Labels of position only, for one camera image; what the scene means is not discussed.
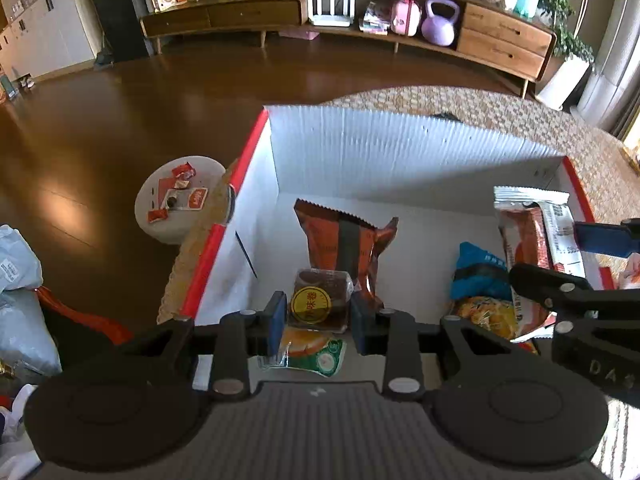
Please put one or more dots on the white round stool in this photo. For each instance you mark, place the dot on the white round stool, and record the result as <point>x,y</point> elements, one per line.
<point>165,230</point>

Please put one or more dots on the pink lunch box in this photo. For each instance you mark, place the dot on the pink lunch box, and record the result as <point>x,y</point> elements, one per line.
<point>405,17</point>

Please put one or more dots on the white router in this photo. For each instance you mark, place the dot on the white router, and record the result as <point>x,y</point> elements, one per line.
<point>330,12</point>

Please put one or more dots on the white cloth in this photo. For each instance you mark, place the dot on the white cloth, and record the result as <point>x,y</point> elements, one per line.
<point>15,425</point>

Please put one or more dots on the white plastic bag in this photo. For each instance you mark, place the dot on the white plastic bag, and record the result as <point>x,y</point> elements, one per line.
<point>17,260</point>

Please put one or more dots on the white planter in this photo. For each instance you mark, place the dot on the white planter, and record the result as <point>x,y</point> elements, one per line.
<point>562,85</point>

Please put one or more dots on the blue snack packet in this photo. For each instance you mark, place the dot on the blue snack packet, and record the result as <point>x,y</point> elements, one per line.
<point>477,265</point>

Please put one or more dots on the green potted tree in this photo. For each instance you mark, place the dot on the green potted tree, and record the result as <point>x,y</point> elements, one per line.
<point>565,25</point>

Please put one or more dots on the grey curtain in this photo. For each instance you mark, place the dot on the grey curtain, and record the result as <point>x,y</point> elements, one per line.
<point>612,70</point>

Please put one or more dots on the grey plastic bag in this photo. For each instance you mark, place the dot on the grey plastic bag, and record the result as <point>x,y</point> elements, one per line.
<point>25,335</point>

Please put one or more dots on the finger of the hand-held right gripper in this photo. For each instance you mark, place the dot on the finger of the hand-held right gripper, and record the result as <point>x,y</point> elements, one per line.
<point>600,239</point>
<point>540,282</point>

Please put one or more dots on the orange white wrapper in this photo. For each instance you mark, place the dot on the orange white wrapper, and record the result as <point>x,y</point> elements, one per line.
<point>182,199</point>

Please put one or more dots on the pink flat item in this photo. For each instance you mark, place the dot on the pink flat item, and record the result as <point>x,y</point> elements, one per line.
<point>299,35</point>

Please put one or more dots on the brown round pastry packet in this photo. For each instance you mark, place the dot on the brown round pastry packet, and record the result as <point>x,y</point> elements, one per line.
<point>312,302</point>

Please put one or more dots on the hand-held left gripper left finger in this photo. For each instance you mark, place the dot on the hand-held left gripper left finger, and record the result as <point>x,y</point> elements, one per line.
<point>276,321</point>

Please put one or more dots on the red yellow snack packet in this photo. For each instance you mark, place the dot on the red yellow snack packet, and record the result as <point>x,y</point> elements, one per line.
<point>487,314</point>

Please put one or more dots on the purple kettlebell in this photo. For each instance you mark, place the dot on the purple kettlebell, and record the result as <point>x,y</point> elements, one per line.
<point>439,25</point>

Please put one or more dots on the black cabinet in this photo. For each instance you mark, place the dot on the black cabinet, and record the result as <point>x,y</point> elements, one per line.
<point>117,10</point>

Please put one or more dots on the wooden TV cabinet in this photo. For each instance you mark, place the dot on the wooden TV cabinet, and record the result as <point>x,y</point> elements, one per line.
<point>500,50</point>

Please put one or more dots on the yellow wrapper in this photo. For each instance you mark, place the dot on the yellow wrapper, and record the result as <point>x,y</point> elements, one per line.
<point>631,152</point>

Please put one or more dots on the grey storage cabinet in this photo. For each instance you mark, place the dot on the grey storage cabinet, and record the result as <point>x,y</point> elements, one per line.
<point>45,35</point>

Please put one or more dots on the red cardboard shoe box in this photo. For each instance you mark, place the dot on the red cardboard shoe box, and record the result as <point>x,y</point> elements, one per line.
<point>375,160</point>

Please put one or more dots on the green yellow pastry packet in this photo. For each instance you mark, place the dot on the green yellow pastry packet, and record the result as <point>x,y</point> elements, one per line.
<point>320,358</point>

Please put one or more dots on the small black packet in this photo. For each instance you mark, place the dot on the small black packet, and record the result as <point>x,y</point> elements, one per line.
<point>445,116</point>

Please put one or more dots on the red brown striped snack packet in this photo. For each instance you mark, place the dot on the red brown striped snack packet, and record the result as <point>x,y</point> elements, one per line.
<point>340,245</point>

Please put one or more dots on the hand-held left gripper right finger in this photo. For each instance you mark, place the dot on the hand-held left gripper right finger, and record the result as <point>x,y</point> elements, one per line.
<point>359,325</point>

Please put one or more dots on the red curved object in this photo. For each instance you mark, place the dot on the red curved object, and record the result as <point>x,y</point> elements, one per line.
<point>80,315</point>

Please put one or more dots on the small red wrapper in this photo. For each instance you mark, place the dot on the small red wrapper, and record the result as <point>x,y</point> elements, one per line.
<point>156,216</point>
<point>183,170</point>

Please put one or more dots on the pile of booklets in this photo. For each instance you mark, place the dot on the pile of booklets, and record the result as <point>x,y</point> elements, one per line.
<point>376,20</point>

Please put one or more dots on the white red snack packet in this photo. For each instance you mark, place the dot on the white red snack packet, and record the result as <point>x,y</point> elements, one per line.
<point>525,240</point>

